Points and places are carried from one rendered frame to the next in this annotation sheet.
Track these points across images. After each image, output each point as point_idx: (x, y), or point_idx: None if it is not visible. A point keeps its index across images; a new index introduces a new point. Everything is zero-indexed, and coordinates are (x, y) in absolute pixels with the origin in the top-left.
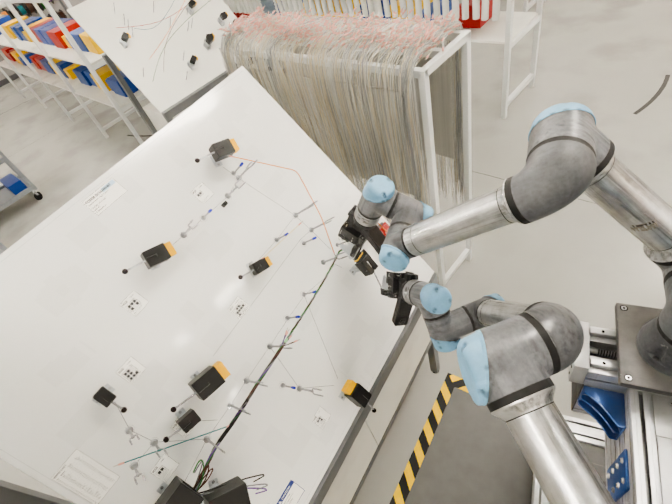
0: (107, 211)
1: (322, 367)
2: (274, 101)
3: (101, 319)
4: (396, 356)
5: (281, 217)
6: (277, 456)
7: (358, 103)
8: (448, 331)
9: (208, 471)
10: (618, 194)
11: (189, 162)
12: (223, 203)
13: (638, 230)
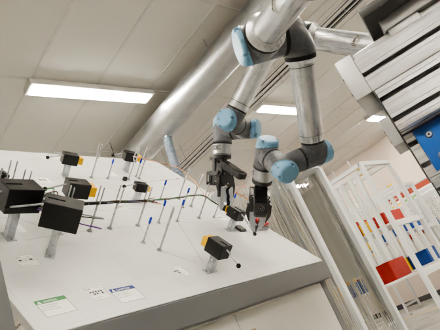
0: (48, 160)
1: (186, 251)
2: (173, 172)
3: (18, 176)
4: (279, 285)
5: (166, 196)
6: (122, 268)
7: None
8: (281, 155)
9: None
10: (329, 33)
11: (107, 166)
12: (124, 176)
13: (356, 44)
